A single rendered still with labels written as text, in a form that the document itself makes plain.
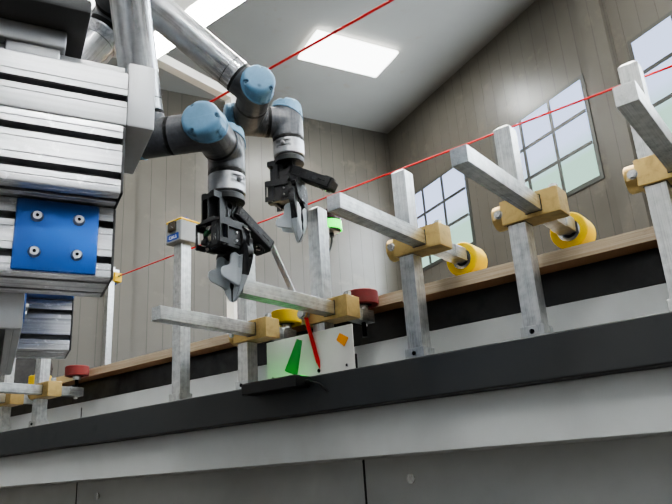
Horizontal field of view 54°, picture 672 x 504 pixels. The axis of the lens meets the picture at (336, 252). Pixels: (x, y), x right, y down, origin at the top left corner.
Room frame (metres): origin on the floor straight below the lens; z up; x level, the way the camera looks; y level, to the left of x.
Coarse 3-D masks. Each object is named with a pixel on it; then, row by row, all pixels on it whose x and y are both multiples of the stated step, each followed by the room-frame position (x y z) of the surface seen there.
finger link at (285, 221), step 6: (288, 204) 1.42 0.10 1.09; (288, 210) 1.42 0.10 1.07; (300, 210) 1.42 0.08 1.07; (282, 216) 1.42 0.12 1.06; (288, 216) 1.42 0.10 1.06; (300, 216) 1.42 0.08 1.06; (276, 222) 1.43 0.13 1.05; (282, 222) 1.42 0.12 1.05; (288, 222) 1.42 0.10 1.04; (294, 222) 1.41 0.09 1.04; (300, 222) 1.42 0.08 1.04; (288, 228) 1.42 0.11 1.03; (294, 228) 1.41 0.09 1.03; (300, 228) 1.42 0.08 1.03; (294, 234) 1.42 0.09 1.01; (300, 234) 1.42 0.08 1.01
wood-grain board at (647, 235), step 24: (600, 240) 1.25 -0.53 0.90; (624, 240) 1.22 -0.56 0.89; (648, 240) 1.20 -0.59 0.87; (504, 264) 1.38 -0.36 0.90; (552, 264) 1.31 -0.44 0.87; (576, 264) 1.32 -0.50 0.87; (432, 288) 1.49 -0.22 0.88; (456, 288) 1.46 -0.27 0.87; (480, 288) 1.47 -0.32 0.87; (144, 360) 2.15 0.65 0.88; (168, 360) 2.13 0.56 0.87; (72, 384) 2.50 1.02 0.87
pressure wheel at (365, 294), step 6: (360, 288) 1.52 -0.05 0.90; (366, 288) 1.52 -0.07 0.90; (354, 294) 1.53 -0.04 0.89; (360, 294) 1.52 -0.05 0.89; (366, 294) 1.52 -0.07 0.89; (372, 294) 1.53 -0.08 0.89; (360, 300) 1.52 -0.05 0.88; (366, 300) 1.52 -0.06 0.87; (372, 300) 1.53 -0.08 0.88; (378, 300) 1.55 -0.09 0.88; (360, 306) 1.55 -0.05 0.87; (366, 306) 1.55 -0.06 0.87; (372, 306) 1.57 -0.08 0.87; (366, 330) 1.56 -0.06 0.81; (366, 336) 1.56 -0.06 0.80
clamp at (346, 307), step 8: (336, 296) 1.45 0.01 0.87; (344, 296) 1.43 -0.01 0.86; (352, 296) 1.45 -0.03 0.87; (336, 304) 1.45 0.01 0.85; (344, 304) 1.43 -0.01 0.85; (352, 304) 1.45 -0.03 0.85; (336, 312) 1.45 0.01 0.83; (344, 312) 1.43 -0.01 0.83; (352, 312) 1.44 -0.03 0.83; (304, 320) 1.51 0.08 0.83; (312, 320) 1.49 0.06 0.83; (320, 320) 1.48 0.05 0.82; (328, 320) 1.47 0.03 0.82; (336, 320) 1.47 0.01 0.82; (344, 320) 1.48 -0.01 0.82
